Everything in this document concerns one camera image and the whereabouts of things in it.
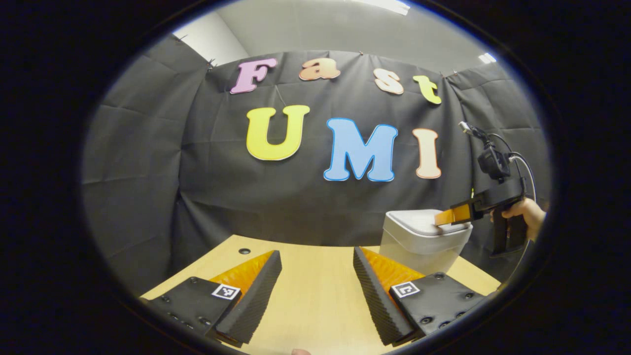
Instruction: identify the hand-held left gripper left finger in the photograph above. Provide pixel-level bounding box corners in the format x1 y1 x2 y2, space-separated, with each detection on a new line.
140 249 283 348

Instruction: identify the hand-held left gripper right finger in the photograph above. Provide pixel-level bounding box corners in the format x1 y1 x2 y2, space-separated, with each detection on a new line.
353 246 493 347

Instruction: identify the white desktop garbage bin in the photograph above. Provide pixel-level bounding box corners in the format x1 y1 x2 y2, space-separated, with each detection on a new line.
380 209 474 277

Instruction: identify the wooden desktop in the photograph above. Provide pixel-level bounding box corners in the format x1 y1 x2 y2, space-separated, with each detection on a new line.
140 234 503 355

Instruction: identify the black backdrop cloth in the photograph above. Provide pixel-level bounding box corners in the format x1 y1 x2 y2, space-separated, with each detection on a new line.
81 35 552 296

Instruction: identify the large ceiling light panel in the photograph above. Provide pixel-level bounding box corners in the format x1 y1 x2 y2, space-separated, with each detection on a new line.
352 0 411 15

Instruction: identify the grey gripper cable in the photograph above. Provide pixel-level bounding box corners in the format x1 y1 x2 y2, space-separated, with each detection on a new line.
508 153 538 203

